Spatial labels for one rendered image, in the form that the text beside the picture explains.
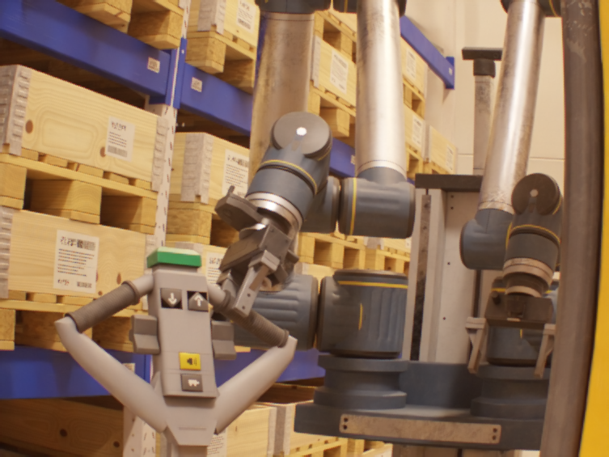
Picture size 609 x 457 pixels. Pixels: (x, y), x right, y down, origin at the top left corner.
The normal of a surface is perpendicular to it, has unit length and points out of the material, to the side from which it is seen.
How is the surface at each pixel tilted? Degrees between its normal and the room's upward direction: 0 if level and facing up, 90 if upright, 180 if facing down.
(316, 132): 60
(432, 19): 90
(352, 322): 100
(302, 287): 49
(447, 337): 90
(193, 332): 74
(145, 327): 91
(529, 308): 65
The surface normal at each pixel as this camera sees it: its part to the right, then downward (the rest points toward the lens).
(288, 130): 0.04, -0.56
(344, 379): -0.48, -0.10
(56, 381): 0.93, 0.04
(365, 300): -0.11, -0.08
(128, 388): 0.51, -0.20
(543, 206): -0.40, -0.44
